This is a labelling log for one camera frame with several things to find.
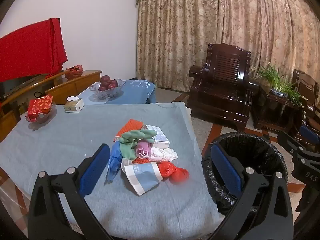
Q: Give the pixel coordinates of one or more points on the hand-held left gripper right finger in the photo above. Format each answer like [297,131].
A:
[226,166]

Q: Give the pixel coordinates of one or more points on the potted green plant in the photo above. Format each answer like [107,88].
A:
[275,80]

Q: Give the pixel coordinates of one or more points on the dark wooden cushioned armchair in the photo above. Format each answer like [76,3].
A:
[307,87]

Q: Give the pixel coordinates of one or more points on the pink face mask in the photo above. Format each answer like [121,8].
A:
[143,147]

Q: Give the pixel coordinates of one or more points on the black television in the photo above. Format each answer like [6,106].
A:
[2,88]

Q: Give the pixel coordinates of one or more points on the orange textured sponge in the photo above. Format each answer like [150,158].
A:
[130,126]

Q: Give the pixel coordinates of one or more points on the grey-blue blanket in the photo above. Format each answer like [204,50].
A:
[62,135]

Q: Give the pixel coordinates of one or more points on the blue disposable glove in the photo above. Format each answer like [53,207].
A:
[115,157]

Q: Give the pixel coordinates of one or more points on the red cloth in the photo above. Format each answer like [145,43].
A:
[30,47]

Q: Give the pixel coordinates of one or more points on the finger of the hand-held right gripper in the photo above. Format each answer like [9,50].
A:
[310,134]
[287,143]

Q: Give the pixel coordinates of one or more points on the blue and white paper packet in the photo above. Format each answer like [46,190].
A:
[145,177]

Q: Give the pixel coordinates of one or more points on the red apple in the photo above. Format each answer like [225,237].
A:
[105,79]
[102,88]
[114,83]

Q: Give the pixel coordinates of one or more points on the white lace cloth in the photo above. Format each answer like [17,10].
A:
[165,153]

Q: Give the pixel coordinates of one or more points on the red plastic bag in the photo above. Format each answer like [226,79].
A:
[172,171]

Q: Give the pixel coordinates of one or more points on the dark wooden side table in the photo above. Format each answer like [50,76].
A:
[270,105]

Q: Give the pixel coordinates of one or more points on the white tissue box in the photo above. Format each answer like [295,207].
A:
[75,106]

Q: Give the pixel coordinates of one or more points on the glass fruit bowl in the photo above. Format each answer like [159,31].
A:
[110,93]

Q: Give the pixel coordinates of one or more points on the wooden cabinet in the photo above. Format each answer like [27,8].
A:
[72,85]

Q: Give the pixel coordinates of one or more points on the white and blue carton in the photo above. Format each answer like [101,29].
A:
[161,140]

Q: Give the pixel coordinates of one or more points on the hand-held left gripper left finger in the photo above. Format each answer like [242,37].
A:
[96,170]

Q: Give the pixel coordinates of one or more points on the beige floral curtain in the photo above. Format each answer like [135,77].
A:
[200,17]

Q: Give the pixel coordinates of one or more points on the bin with black bag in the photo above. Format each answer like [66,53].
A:
[260,152]

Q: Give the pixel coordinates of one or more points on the green rubber glove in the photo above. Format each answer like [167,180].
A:
[130,140]

